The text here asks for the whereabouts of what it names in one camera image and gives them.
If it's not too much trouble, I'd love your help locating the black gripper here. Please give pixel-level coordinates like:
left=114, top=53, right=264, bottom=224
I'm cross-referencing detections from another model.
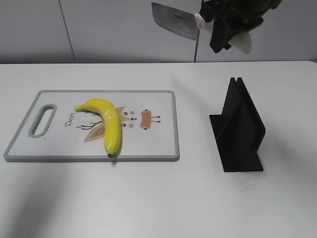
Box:
left=199, top=0, right=281, bottom=53

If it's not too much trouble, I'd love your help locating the white-handled cleaver knife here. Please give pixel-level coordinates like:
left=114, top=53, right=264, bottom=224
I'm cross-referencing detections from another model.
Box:
left=151, top=2, right=254, bottom=55

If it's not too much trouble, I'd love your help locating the yellow plastic banana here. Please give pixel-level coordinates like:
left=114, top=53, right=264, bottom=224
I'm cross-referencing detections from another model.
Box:
left=74, top=98, right=121, bottom=156

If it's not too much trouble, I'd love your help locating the black knife stand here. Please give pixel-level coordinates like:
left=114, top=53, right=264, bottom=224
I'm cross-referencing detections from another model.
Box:
left=209, top=77, right=265, bottom=172

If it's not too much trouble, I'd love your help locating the white grey-rimmed cutting board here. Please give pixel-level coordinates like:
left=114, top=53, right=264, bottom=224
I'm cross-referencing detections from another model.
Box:
left=3, top=90, right=179, bottom=162

